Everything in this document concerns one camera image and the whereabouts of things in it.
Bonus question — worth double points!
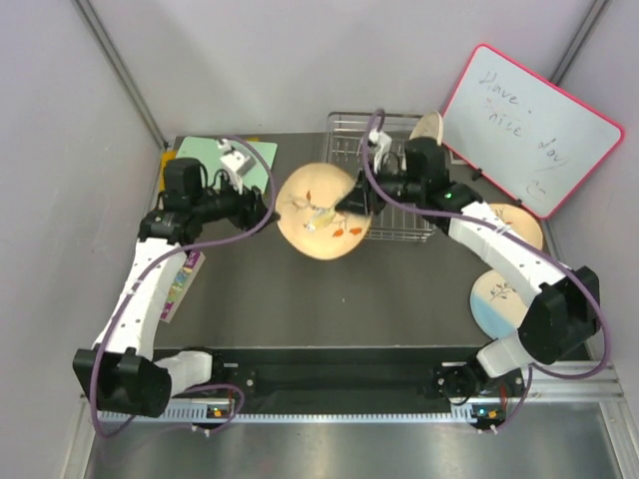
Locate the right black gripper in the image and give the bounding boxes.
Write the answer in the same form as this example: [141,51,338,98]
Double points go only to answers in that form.
[336,160,425,218]

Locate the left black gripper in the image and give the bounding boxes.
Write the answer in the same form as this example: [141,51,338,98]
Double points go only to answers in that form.
[192,173,280,235]

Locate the bird plate with orange leaves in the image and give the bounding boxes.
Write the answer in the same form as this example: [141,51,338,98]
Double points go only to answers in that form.
[276,163,372,260]

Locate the green tinted branch plate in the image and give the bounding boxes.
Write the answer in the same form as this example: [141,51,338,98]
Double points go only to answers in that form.
[409,111,443,146]

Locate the blue and cream plate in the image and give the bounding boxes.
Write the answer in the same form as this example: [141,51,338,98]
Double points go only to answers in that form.
[469,270,528,339]

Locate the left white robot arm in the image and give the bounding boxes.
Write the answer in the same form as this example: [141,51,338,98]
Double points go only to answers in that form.
[73,158,275,418]

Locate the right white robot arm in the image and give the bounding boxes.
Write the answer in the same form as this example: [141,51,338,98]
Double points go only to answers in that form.
[335,138,606,395]

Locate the green paper divider sheet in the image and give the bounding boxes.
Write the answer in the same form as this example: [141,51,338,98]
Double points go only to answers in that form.
[177,137,278,193]

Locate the purple treehouse book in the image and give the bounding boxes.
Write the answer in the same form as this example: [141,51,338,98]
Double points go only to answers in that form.
[160,251,206,323]

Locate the yellow clip file folder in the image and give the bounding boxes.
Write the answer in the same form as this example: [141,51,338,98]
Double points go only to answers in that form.
[161,136,277,176]

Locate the pink framed whiteboard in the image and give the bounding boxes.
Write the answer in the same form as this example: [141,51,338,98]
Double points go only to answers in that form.
[443,44,625,219]

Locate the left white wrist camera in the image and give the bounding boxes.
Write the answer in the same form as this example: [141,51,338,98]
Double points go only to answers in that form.
[218,139,256,194]

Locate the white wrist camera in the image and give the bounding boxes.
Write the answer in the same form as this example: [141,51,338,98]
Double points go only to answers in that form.
[367,130,392,173]
[218,139,256,194]

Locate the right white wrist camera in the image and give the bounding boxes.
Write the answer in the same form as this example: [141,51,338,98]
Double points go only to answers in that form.
[367,130,392,173]

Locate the metal wire dish rack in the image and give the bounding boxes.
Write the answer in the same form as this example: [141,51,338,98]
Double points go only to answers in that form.
[323,111,434,242]

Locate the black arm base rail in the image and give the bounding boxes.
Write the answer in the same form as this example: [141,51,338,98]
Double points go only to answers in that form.
[211,346,523,399]

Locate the grey slotted cable duct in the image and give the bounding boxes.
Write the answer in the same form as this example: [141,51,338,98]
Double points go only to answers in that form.
[99,401,480,425]

